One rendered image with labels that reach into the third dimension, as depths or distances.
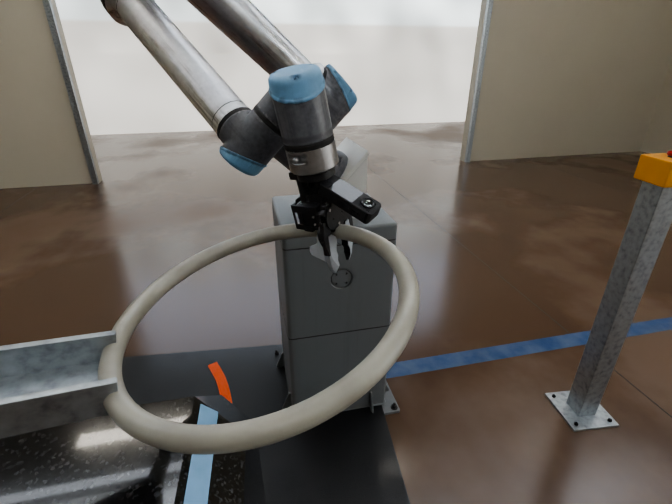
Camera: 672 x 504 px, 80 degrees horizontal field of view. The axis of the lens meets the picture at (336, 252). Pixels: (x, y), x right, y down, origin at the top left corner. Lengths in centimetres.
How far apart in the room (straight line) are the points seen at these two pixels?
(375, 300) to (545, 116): 556
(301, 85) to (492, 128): 570
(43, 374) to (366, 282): 102
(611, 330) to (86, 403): 165
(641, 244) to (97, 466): 159
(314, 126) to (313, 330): 96
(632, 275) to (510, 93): 488
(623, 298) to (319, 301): 108
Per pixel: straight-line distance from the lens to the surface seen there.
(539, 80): 660
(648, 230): 165
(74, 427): 85
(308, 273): 137
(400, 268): 62
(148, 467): 74
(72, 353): 70
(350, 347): 159
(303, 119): 68
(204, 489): 73
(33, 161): 578
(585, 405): 204
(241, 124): 83
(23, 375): 72
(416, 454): 173
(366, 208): 70
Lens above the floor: 136
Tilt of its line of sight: 26 degrees down
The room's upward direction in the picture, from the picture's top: straight up
